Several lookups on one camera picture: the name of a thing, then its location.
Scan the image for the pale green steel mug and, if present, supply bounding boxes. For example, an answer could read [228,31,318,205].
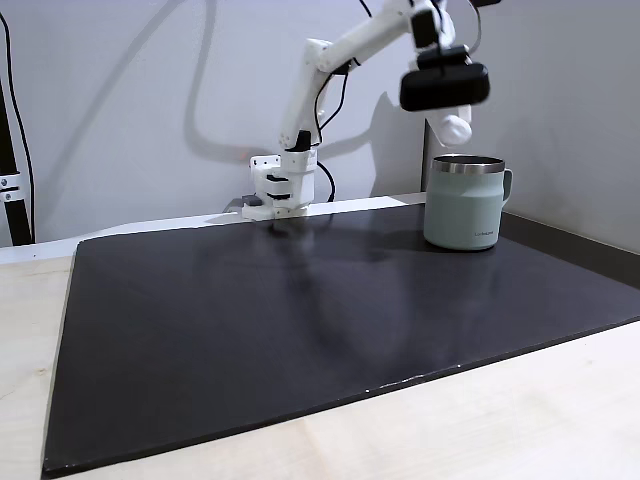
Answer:
[423,154,515,252]

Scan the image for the black cable by stand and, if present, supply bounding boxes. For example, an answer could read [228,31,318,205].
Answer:
[0,10,37,244]

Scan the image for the black oval camera box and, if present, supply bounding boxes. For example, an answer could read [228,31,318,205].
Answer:
[398,44,492,113]

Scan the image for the black camera cable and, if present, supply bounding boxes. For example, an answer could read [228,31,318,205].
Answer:
[467,0,503,54]

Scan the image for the black table mat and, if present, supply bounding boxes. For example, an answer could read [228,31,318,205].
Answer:
[40,202,640,480]

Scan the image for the white stand bracket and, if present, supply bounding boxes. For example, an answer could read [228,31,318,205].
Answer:
[0,173,24,202]

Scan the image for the white gauze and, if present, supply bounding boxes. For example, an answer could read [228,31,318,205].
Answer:
[436,114,474,148]

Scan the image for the black stand pole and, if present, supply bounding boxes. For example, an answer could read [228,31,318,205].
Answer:
[0,74,34,247]

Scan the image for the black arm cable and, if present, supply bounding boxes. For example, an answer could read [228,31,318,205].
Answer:
[314,58,362,204]

